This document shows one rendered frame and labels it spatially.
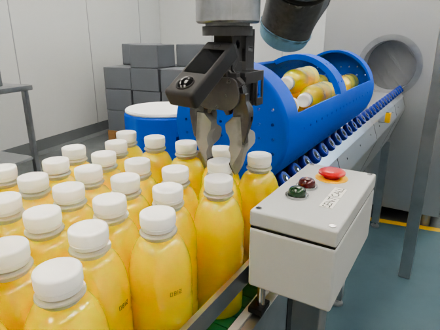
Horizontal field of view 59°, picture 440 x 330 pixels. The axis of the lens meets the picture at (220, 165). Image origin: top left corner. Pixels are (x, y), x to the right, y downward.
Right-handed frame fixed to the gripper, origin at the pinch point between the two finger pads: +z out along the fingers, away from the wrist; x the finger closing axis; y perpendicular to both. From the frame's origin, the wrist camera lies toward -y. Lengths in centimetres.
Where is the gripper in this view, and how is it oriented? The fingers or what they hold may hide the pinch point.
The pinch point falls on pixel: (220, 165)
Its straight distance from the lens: 59.3
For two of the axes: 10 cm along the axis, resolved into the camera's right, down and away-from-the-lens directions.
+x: -8.5, -1.6, 4.9
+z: 0.0, 9.5, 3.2
